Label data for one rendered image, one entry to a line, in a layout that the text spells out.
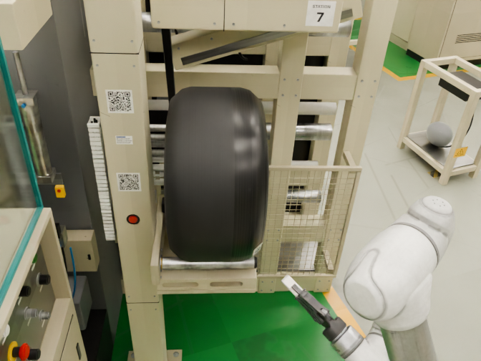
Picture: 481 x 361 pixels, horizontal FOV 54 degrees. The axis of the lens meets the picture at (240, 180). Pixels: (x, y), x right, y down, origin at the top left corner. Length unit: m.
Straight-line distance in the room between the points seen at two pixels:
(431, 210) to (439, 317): 1.96
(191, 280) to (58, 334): 0.47
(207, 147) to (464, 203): 2.83
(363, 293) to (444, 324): 2.03
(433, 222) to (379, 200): 2.61
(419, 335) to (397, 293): 0.15
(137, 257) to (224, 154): 0.62
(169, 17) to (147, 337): 1.31
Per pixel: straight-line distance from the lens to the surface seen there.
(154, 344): 2.22
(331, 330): 1.54
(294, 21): 1.63
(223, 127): 1.40
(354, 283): 0.98
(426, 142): 4.30
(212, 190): 1.37
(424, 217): 1.09
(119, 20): 1.35
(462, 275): 3.32
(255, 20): 1.61
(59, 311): 1.67
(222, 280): 1.75
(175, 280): 1.75
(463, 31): 6.22
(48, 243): 1.53
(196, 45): 1.78
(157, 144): 1.98
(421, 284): 1.03
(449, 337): 2.95
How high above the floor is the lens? 2.15
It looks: 36 degrees down
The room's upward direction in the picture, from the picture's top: 3 degrees clockwise
